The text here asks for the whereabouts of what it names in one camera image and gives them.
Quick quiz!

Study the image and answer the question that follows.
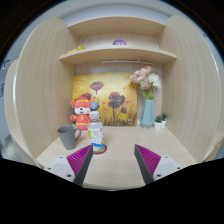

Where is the grey ceramic mug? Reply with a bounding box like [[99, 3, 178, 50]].
[[57, 124, 83, 151]]

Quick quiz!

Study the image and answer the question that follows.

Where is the clear plastic drink bottle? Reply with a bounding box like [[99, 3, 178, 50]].
[[87, 110, 106, 154]]

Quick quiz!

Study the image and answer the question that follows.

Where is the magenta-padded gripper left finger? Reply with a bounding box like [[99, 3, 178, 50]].
[[43, 143, 95, 187]]

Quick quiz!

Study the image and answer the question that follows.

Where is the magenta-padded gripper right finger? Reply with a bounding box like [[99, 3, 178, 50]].
[[133, 143, 183, 186]]

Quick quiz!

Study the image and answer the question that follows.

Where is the wooden shelf unit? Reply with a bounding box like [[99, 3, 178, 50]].
[[59, 16, 178, 66]]

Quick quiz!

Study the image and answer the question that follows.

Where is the pale teal faceted vase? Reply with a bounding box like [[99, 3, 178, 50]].
[[141, 98, 156, 129]]

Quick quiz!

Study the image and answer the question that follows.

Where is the small potted green plant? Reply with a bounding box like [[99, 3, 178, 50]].
[[160, 112, 169, 128], [153, 114, 163, 131]]

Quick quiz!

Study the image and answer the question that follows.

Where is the yellow poppy flower painting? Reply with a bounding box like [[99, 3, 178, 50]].
[[71, 72, 138, 127]]

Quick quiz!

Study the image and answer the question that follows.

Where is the pink and white flower bouquet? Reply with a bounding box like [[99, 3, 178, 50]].
[[129, 65, 163, 100]]

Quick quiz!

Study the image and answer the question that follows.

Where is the red plush tiger toy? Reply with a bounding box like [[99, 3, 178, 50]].
[[69, 96, 99, 131]]

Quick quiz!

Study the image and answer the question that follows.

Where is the white light bar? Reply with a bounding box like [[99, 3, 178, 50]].
[[101, 59, 154, 66]]

